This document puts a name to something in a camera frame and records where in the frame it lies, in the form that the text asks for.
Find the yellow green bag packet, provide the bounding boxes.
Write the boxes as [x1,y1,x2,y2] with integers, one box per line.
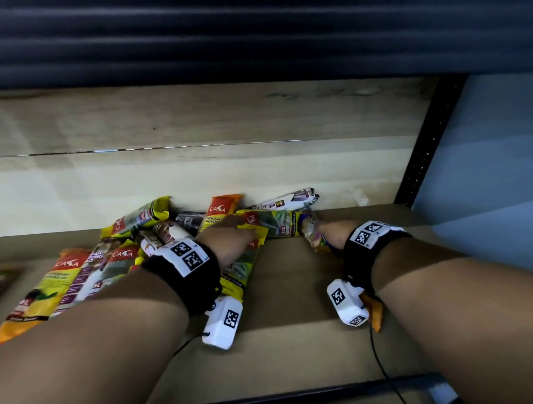
[220,224,270,302]
[101,196,172,239]
[235,209,310,239]

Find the purple yellow packet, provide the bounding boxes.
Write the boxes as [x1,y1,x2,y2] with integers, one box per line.
[301,213,343,255]

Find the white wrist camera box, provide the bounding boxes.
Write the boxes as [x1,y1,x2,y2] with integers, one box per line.
[202,295,243,350]
[326,278,370,328]

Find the dark grey bag packet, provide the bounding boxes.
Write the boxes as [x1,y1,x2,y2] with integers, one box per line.
[174,213,205,235]

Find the large orange yellow bag packet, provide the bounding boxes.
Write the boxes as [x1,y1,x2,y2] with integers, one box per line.
[0,248,91,345]

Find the person's left hand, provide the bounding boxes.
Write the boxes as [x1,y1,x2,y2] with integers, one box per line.
[195,215,257,272]

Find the person's right hand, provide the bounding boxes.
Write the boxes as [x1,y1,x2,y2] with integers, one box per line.
[310,219,358,251]

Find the thin black cable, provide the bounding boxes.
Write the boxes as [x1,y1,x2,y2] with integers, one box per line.
[172,331,211,357]
[368,320,408,404]

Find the person's left forearm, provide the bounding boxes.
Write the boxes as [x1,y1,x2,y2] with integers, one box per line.
[0,268,190,404]

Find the black metal shelf post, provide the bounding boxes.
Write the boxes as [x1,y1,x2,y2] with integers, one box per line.
[393,74,470,209]

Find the dark corrugated shutter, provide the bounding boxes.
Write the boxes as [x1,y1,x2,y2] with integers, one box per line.
[0,0,533,90]

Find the white purple bag packet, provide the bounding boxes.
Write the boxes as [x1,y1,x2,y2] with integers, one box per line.
[53,239,124,315]

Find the white brown bag packet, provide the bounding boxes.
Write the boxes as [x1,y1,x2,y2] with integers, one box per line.
[140,221,193,252]

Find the black wristband with marker tag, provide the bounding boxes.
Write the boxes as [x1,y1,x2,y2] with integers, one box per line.
[141,238,222,317]
[342,221,413,294]

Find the white rolled bag packet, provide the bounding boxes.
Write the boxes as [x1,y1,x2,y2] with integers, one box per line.
[249,188,321,211]

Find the black metal shelf rail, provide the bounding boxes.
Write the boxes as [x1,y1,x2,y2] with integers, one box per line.
[214,372,464,404]

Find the green red label bag packet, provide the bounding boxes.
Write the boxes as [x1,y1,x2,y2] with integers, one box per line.
[89,241,145,289]

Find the person's right forearm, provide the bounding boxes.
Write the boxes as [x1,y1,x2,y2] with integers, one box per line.
[371,237,533,404]

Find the orange camera mount tab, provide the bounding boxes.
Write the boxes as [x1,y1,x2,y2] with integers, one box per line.
[360,293,384,334]

